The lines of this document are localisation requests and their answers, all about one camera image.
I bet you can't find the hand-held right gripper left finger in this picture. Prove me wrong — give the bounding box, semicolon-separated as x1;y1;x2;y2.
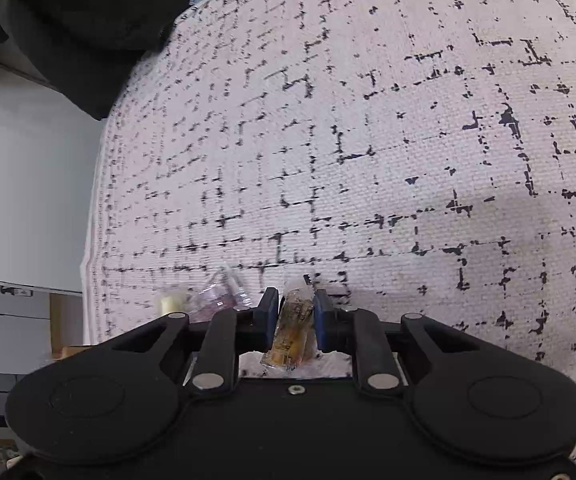
100;286;281;392

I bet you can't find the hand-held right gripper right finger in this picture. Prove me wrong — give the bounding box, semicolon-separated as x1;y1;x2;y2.
312;287;490;392

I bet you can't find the orange cracker packet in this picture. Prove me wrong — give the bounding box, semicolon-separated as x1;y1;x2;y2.
259;280;319;372

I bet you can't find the purple clear snack packet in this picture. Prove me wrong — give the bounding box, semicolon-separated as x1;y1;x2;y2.
188;264;259;325

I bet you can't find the white black-patterned blanket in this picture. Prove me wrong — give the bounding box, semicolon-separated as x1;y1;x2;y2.
80;0;576;476

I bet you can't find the white cabinet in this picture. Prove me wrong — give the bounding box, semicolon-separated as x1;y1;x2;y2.
0;282;53;375

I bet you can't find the dark clothing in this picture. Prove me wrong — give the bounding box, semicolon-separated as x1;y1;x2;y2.
0;0;209;121

